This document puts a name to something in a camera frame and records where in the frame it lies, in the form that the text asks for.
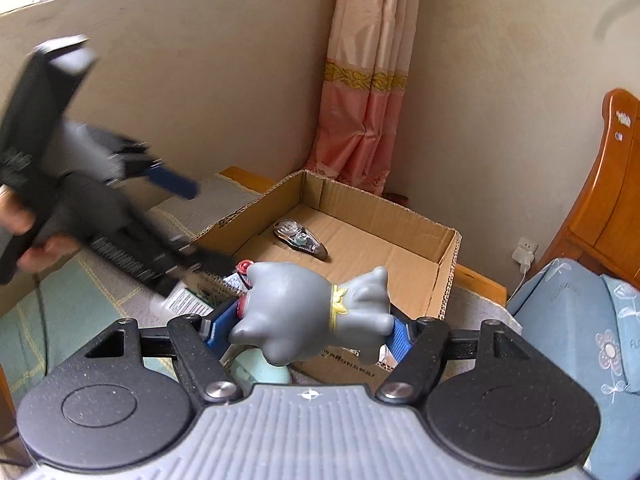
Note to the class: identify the cardboard box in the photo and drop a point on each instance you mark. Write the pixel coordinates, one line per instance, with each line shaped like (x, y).
(380, 260)

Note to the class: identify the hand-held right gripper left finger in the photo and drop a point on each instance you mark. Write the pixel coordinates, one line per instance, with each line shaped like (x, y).
(223, 324)

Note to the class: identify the white wall charger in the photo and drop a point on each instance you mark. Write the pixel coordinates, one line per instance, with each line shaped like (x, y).
(525, 251)

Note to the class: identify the white printed tube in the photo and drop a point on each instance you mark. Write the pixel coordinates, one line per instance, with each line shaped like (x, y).
(187, 300)

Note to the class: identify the pale green plastic object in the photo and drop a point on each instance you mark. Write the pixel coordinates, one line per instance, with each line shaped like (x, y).
(260, 370)

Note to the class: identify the person's left hand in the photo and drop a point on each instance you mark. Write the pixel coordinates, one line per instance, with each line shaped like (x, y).
(17, 215)

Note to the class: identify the white headboard sticker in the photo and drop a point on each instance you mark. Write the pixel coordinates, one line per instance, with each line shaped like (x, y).
(623, 118)

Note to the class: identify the reddish wooden object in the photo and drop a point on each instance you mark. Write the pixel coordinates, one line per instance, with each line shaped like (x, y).
(396, 195)

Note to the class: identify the blue floral pillow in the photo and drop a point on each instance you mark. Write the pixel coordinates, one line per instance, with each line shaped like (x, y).
(622, 340)

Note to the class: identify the striped mat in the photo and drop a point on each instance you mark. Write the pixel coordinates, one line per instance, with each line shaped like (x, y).
(75, 310)

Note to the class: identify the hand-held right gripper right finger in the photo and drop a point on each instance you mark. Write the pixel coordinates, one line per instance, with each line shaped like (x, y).
(399, 341)

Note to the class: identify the blue floral bed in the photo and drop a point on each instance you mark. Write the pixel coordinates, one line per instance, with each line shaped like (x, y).
(555, 310)

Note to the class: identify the wooden headboard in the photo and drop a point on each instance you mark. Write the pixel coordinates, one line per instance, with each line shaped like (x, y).
(600, 200)

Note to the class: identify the clear correction tape dispenser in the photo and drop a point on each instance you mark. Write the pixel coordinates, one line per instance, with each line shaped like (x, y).
(299, 237)

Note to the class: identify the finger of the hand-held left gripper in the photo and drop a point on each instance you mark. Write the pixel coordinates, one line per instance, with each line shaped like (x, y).
(210, 259)
(172, 180)

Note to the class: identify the pink curtain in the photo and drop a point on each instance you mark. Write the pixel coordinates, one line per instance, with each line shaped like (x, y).
(370, 110)

